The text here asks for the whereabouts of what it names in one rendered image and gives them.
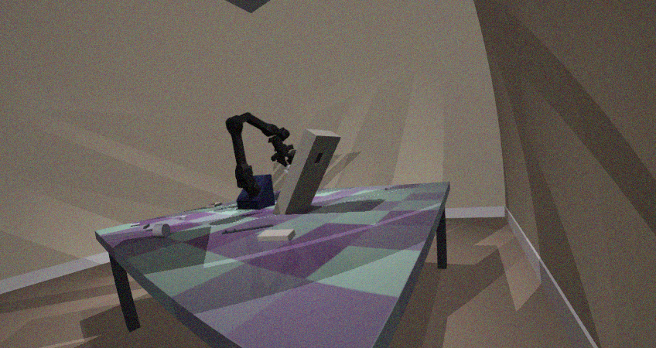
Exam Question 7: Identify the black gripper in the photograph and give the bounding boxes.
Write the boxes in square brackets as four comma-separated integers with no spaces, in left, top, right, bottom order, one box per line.
[271,143,296,167]

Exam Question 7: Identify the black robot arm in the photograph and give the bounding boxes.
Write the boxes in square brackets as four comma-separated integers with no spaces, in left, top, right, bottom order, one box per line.
[226,112,290,197]

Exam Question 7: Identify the grey cylinder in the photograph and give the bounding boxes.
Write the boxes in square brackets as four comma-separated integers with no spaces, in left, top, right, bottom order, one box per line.
[152,223,171,237]

